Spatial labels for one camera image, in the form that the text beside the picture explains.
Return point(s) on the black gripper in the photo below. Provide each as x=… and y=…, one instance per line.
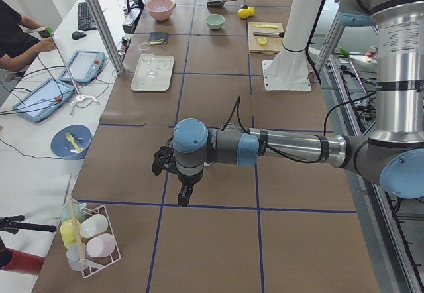
x=187, y=180

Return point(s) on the green bowl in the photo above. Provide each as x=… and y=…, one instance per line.
x=215, y=21

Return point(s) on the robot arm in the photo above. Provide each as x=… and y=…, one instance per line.
x=391, y=156

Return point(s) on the blue bowl with fork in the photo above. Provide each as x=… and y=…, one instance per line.
x=64, y=150

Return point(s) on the pink bowl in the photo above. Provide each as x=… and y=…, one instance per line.
x=160, y=16

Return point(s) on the clear ice cubes in pink bowl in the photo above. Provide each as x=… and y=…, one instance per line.
x=160, y=5

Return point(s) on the metal ice scoop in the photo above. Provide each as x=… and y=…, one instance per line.
x=217, y=3

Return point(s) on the white cup in rack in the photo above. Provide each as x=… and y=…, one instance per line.
x=93, y=226

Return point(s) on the pink cup in rack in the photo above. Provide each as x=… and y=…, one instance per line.
x=101, y=245

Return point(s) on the green cup in rack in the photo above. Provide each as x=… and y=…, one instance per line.
x=65, y=213

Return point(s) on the clear cup in rack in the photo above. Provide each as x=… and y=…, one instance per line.
x=73, y=258

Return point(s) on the yellow cup in rack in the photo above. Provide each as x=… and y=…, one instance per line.
x=67, y=233

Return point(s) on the cream bear serving tray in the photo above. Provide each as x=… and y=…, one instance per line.
x=161, y=83

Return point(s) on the yellow plastic fork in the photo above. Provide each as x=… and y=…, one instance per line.
x=71, y=140

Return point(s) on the clear wine glass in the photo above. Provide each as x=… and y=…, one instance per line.
x=147, y=56

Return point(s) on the grey folded cloth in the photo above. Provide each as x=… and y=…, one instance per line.
x=157, y=38

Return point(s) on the blue teach pendant far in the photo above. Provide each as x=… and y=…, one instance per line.
x=85, y=65

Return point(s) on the blue teach pendant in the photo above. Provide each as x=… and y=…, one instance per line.
x=85, y=65
x=44, y=100

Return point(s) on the blue teach pendant near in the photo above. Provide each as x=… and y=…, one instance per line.
x=44, y=100

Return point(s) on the half lemon slice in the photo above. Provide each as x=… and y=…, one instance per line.
x=262, y=41

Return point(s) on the wooden cutting board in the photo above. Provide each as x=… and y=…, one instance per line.
x=274, y=45

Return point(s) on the red cylinder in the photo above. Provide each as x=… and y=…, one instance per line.
x=21, y=262

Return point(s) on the large yellow lemon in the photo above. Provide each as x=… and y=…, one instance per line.
x=243, y=13

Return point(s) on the yellow plastic knife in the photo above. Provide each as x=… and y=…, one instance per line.
x=266, y=26

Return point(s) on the black computer mouse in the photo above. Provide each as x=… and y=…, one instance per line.
x=78, y=34

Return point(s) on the small yellow lemon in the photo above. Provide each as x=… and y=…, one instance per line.
x=251, y=11

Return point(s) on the black keyboard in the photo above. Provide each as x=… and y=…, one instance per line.
x=85, y=20

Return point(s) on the seated person in black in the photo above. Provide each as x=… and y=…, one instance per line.
x=19, y=49

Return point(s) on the white wire cup rack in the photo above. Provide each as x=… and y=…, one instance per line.
x=94, y=265

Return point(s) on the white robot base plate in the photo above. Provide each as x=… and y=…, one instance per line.
x=295, y=79

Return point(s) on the black camera tripod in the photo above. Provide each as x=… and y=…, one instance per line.
x=14, y=224

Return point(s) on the steel knife handle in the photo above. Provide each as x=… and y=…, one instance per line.
x=269, y=34

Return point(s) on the aluminium frame post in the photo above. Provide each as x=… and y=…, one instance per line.
x=106, y=35

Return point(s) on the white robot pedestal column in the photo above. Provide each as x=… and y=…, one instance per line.
x=300, y=25

